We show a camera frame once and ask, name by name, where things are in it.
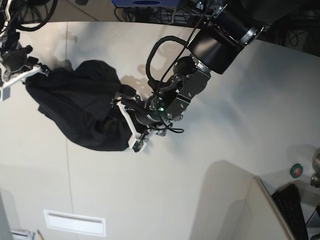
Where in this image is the black keyboard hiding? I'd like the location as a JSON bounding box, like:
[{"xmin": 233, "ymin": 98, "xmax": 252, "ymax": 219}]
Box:
[{"xmin": 271, "ymin": 184, "xmax": 309, "ymax": 240}]

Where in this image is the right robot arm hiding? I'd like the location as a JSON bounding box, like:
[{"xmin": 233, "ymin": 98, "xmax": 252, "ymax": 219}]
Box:
[{"xmin": 0, "ymin": 0, "xmax": 58, "ymax": 84}]

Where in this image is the black t-shirt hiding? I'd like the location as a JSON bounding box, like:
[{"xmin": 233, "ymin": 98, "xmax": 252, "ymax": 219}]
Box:
[{"xmin": 25, "ymin": 60, "xmax": 136, "ymax": 152}]

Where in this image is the green tape roll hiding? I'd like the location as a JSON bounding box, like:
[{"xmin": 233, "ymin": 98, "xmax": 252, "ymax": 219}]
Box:
[{"xmin": 289, "ymin": 163, "xmax": 304, "ymax": 179}]

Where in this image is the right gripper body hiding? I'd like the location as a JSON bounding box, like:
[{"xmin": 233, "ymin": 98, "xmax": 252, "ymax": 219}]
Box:
[{"xmin": 2, "ymin": 45, "xmax": 50, "ymax": 80}]

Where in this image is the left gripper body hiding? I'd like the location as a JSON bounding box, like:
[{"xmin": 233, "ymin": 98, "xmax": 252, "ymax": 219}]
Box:
[{"xmin": 113, "ymin": 93, "xmax": 167, "ymax": 137}]

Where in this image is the metal cylinder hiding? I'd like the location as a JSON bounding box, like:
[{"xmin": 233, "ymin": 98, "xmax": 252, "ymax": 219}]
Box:
[{"xmin": 310, "ymin": 153, "xmax": 320, "ymax": 189}]

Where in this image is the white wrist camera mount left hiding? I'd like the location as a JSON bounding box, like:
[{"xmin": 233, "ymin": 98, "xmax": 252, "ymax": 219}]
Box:
[{"xmin": 116, "ymin": 101, "xmax": 148, "ymax": 153}]

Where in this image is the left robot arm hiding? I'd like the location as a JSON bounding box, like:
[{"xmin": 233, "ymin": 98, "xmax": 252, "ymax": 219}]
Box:
[{"xmin": 114, "ymin": 0, "xmax": 264, "ymax": 138}]

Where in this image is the blue box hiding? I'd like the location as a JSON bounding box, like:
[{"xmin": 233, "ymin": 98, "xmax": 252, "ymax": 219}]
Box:
[{"xmin": 111, "ymin": 0, "xmax": 180, "ymax": 8}]

